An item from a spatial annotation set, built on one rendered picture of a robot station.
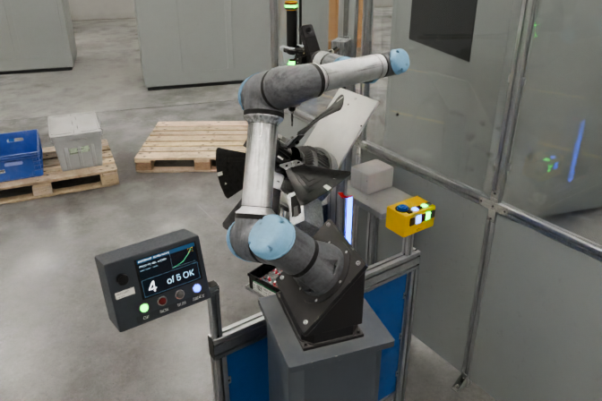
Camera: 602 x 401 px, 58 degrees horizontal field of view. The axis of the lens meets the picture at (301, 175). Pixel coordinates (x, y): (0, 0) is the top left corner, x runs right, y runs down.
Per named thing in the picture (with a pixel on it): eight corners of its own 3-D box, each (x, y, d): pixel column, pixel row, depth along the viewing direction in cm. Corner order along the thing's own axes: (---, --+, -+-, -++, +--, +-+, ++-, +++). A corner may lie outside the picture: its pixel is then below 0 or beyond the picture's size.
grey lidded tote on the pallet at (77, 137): (101, 143, 518) (95, 110, 504) (108, 166, 468) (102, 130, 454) (54, 149, 502) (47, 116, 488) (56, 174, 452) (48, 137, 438)
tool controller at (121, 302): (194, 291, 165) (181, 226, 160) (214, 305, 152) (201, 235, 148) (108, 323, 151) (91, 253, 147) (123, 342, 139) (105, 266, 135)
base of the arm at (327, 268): (351, 271, 142) (326, 254, 137) (311, 307, 145) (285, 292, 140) (335, 236, 154) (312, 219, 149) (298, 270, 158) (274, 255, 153)
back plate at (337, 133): (245, 206, 256) (244, 204, 255) (323, 81, 257) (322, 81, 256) (311, 257, 216) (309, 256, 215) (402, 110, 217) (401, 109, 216)
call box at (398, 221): (414, 218, 216) (417, 194, 212) (433, 229, 209) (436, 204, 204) (384, 230, 208) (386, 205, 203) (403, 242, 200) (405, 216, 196)
